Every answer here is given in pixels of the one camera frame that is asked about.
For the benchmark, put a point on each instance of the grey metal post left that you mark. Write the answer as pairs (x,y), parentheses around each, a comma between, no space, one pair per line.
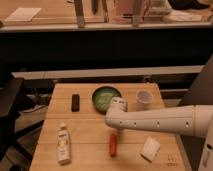
(79,13)

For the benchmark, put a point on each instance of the grey metal post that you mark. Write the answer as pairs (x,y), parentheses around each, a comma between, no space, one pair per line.
(79,13)
(136,17)

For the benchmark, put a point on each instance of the grey metal rail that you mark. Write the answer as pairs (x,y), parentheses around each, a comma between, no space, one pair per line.
(35,75)

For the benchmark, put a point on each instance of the white paper cup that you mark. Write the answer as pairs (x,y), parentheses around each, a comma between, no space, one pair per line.
(144,99)

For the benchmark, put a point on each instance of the black office chair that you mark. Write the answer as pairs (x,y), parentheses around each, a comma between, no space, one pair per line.
(12,101)

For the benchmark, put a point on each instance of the white lotion bottle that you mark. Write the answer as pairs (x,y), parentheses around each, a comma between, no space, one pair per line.
(63,147)

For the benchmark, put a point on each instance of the red chili pepper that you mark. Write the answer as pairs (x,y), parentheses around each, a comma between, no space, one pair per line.
(113,145)

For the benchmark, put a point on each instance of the white paper sheet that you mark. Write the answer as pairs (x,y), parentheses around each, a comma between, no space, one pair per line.
(22,14)

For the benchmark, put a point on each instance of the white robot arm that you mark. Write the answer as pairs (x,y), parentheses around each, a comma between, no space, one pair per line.
(191,120)

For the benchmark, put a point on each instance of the black rectangular block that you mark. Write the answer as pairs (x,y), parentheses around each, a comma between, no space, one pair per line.
(75,106)

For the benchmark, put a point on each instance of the green ceramic bowl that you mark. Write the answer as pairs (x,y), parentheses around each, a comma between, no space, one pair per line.
(102,96)

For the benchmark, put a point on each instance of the grey metal post right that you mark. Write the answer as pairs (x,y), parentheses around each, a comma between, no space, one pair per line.
(136,17)

